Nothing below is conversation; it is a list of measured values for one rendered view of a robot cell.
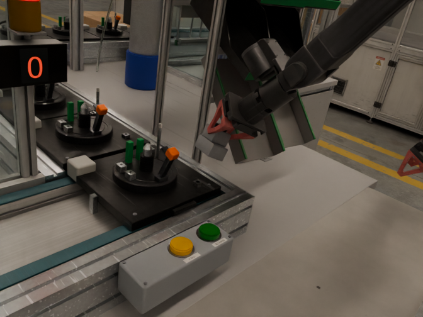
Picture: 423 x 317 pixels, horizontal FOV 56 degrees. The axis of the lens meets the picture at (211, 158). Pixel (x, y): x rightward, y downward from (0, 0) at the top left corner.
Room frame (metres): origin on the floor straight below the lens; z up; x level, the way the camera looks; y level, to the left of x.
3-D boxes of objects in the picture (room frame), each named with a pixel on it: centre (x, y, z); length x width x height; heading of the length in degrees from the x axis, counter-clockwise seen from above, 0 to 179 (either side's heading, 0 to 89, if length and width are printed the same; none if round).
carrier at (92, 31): (2.19, 0.67, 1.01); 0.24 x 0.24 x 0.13; 50
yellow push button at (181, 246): (0.54, 0.03, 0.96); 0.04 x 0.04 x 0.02
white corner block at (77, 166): (0.73, 0.27, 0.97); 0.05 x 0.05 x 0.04; 50
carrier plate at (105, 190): (0.74, 0.14, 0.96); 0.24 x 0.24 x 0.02; 50
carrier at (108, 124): (0.91, 0.33, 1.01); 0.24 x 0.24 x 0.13; 50
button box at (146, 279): (0.54, 0.03, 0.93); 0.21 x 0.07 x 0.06; 140
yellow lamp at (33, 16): (0.67, 0.35, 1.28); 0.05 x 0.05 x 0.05
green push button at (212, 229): (0.60, -0.02, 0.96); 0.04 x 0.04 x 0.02
